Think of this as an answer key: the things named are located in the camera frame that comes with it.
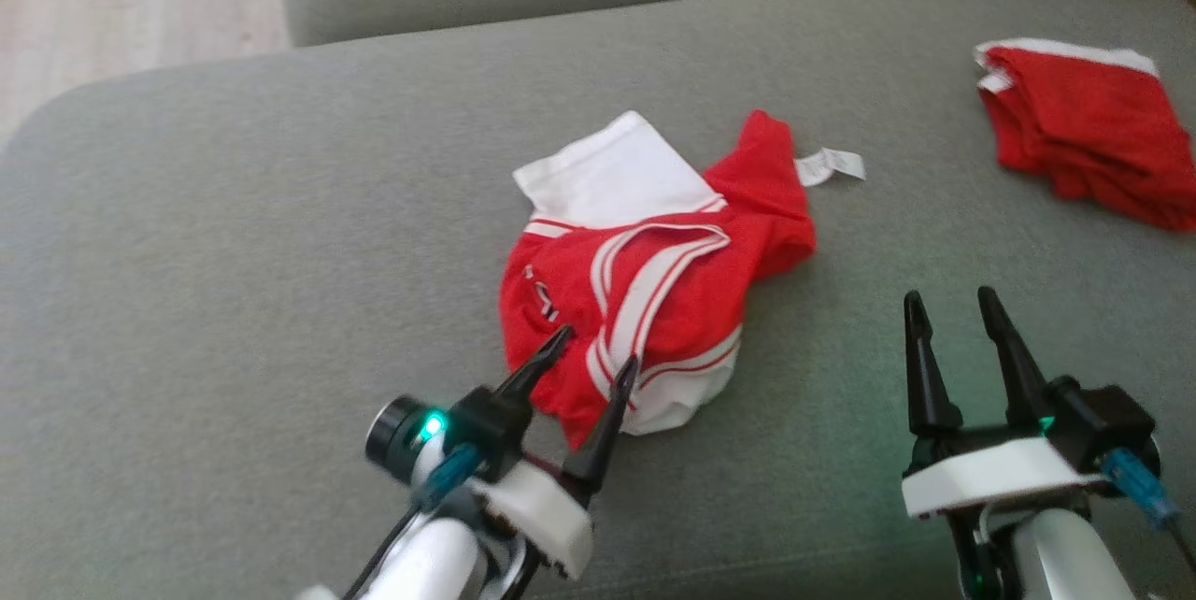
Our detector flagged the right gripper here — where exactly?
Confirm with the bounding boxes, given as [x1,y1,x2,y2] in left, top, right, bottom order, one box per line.
[901,286,1109,520]

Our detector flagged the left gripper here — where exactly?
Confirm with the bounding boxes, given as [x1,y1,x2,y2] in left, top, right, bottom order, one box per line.
[448,325,642,580]

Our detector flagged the red white shorts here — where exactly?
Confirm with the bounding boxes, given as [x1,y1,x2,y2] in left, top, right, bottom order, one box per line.
[498,109,868,452]

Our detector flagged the red white-trimmed shorts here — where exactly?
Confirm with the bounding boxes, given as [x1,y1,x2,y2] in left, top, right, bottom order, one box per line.
[973,37,1196,235]

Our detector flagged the grey fabric sofa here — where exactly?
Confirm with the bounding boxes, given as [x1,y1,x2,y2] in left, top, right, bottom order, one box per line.
[0,0,1196,600]

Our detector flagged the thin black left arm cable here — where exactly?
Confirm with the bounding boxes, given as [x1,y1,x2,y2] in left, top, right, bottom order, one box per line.
[340,444,484,600]

